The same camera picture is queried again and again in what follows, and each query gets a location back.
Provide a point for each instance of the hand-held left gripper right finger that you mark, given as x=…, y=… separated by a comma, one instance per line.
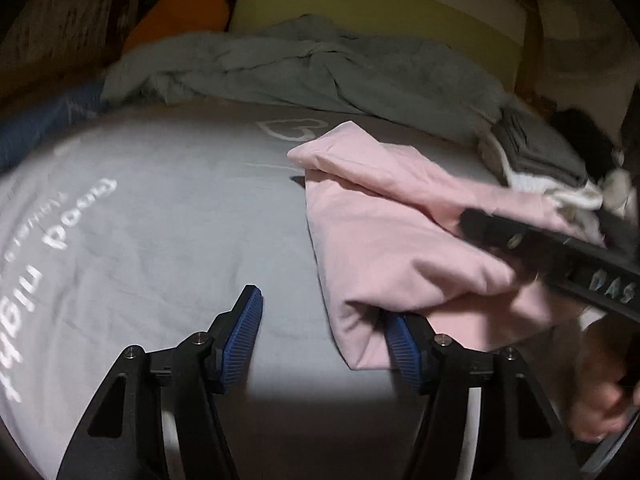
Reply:
x=402, y=352

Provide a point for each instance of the folded dark grey clothes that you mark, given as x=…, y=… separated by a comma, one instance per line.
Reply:
x=540, y=150

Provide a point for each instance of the grey printed bed sheet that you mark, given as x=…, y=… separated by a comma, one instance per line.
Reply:
x=175, y=210

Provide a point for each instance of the crumpled grey blanket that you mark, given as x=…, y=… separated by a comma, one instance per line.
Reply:
x=300, y=70

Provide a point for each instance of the pink printed t-shirt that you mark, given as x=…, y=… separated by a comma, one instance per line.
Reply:
x=380, y=240

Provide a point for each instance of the yellow-green headboard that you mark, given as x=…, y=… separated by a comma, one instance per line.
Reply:
x=375, y=10

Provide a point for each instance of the blue cloth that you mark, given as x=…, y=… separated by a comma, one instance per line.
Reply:
x=45, y=120

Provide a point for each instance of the white folded cloth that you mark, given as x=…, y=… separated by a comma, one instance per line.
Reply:
x=550, y=190

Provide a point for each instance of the orange pillow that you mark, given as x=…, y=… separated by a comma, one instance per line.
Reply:
x=175, y=10

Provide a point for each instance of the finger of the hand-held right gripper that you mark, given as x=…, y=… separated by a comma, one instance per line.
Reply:
x=500, y=235

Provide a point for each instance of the person's right hand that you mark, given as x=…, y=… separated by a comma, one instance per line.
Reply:
x=595, y=385

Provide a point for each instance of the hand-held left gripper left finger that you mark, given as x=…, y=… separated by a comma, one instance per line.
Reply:
x=242, y=341

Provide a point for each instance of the black fuzzy thing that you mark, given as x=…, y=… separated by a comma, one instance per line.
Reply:
x=582, y=135

